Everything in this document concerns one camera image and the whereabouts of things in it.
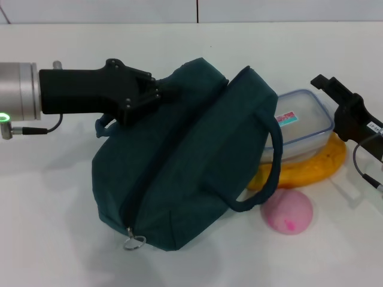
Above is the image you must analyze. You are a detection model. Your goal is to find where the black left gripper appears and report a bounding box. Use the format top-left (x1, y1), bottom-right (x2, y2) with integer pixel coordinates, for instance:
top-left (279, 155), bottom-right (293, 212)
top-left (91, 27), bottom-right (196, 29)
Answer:
top-left (38, 59), bottom-right (184, 125)

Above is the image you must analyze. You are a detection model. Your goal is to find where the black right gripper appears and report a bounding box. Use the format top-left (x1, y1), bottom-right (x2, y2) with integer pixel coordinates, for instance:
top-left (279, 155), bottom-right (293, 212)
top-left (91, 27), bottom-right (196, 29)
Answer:
top-left (310, 74), bottom-right (383, 143)

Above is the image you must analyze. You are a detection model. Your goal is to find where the clear plastic lunch box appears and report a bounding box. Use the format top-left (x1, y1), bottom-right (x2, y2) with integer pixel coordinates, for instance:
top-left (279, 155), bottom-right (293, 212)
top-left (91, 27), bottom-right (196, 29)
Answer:
top-left (262, 88), bottom-right (335, 164)

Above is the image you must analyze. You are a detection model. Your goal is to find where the dark teal insulated lunch bag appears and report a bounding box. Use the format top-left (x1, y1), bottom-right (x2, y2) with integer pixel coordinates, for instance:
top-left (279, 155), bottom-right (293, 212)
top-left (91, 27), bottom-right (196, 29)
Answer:
top-left (91, 57), bottom-right (284, 252)

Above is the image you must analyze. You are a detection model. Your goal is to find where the yellow banana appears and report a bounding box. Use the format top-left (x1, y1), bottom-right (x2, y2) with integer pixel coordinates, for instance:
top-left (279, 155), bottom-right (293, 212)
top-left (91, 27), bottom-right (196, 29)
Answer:
top-left (247, 131), bottom-right (348, 191)

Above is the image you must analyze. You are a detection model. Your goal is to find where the pink peach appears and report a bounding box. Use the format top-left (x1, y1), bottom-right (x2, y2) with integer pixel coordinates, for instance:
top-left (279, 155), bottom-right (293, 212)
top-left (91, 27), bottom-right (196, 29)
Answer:
top-left (260, 190), bottom-right (315, 237)

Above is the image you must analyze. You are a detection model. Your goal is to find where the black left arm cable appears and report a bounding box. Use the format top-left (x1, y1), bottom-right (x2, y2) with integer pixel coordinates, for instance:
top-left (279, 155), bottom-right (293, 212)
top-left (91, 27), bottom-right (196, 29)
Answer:
top-left (11, 114), bottom-right (64, 135)

